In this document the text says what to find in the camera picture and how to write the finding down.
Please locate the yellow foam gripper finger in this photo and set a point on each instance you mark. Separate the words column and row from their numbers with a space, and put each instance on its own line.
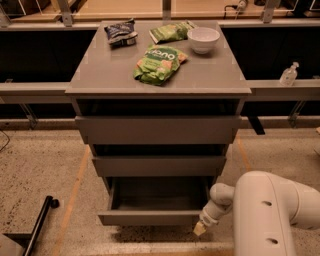
column 200, row 228

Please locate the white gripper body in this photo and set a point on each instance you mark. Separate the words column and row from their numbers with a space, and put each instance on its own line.
column 208, row 219

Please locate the grey bottom drawer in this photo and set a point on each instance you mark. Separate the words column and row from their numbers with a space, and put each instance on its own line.
column 154, row 201

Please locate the grey drawer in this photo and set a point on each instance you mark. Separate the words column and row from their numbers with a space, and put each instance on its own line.
column 158, row 130
column 154, row 201
column 159, row 166

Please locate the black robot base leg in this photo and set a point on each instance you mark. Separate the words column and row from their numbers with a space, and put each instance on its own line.
column 23, row 244

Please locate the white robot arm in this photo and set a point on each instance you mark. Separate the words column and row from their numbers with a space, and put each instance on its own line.
column 265, row 208

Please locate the grey middle drawer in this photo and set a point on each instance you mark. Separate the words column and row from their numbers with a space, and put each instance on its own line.
column 159, row 166

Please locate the grey drawer cabinet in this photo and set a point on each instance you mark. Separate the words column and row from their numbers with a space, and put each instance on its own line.
column 205, row 85

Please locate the grey top drawer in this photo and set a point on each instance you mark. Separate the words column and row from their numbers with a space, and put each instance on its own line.
column 158, row 130

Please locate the grey metal railing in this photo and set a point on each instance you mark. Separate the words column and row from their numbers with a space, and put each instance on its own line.
column 261, row 90

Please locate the clear sanitizer bottle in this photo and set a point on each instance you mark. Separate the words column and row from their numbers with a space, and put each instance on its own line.
column 289, row 75

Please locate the green chip bag front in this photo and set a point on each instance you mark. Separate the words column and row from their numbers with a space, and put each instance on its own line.
column 158, row 64

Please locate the green chip bag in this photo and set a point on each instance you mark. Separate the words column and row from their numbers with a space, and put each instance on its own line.
column 171, row 32
column 158, row 64

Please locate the white bowl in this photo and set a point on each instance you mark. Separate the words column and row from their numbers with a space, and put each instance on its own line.
column 202, row 39

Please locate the green chip bag back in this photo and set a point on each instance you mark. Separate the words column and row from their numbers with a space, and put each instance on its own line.
column 171, row 32

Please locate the dark blue snack bag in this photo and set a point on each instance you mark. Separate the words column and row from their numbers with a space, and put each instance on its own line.
column 121, row 34

